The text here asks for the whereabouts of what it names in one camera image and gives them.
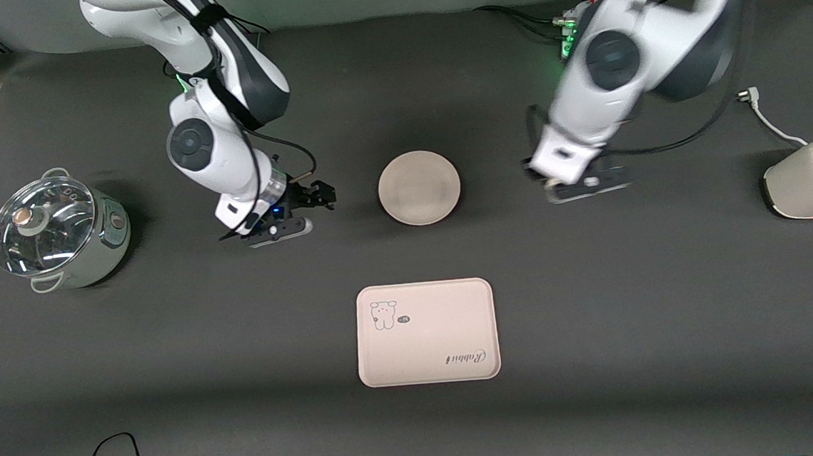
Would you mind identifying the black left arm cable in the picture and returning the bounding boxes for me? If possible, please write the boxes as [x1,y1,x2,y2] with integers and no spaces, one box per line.
[520,0,767,167]

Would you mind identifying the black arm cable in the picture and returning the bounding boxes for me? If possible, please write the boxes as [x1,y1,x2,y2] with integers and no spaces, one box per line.
[147,0,324,246]
[520,0,767,167]

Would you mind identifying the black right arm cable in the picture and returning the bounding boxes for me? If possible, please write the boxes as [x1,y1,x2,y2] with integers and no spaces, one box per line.
[147,0,324,246]

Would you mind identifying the pale green electric pot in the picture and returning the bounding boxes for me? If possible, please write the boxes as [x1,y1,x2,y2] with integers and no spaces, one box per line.
[0,163,135,296]

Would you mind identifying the round beige plate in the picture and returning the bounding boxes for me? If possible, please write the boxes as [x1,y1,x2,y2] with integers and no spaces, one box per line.
[375,148,464,229]

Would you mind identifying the black left arm base cables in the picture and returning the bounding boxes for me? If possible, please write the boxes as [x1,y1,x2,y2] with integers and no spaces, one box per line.
[473,0,605,46]

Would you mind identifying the glass pot lid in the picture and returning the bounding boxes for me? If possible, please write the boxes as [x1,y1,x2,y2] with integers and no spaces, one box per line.
[0,173,101,279]

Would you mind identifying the white toaster power cable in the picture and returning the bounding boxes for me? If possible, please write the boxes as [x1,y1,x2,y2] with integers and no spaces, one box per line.
[736,83,812,154]

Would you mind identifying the beige rectangular rabbit tray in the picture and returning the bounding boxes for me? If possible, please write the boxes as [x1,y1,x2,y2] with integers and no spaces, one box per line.
[352,276,503,390]

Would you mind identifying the cream white toaster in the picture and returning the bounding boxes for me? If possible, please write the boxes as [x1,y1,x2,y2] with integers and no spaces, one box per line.
[760,137,813,223]

